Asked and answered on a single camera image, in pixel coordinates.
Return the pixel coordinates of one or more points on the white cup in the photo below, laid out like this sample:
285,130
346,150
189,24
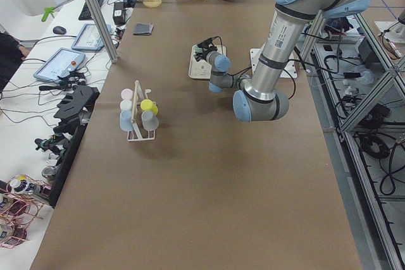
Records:
126,105

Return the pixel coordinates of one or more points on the yellow cup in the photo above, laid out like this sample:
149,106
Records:
149,105

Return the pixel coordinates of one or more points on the cream rabbit tray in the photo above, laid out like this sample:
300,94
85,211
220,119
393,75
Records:
199,69

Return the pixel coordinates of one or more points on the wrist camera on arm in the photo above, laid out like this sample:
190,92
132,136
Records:
206,44

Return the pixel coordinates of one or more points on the blue cup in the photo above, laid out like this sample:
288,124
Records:
126,121

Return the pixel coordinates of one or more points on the black bracket part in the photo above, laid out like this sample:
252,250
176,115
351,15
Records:
82,97

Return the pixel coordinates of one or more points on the white wire cup rack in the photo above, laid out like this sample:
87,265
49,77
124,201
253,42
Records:
138,133

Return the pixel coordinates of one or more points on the folded grey cloth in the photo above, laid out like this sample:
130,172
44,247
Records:
143,29

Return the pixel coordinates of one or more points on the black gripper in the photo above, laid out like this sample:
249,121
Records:
202,55

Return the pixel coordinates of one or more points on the grey cup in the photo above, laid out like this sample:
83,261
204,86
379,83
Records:
149,121

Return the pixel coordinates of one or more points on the pink cup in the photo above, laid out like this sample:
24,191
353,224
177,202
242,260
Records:
127,94

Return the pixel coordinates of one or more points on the teach pendant tablet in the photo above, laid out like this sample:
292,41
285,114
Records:
60,65
88,39

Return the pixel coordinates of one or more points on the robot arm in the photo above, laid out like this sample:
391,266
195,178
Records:
255,98

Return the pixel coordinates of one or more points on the far teach pendant tablet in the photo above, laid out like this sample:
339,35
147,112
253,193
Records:
88,39

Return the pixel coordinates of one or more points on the green cup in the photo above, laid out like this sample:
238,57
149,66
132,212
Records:
197,50

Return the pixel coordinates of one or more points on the black computer mouse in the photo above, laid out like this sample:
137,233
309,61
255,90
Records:
59,30

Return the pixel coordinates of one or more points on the aluminium frame post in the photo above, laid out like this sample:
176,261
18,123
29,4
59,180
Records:
103,30

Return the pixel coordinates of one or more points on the near teach pendant tablet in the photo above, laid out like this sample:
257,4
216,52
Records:
60,65

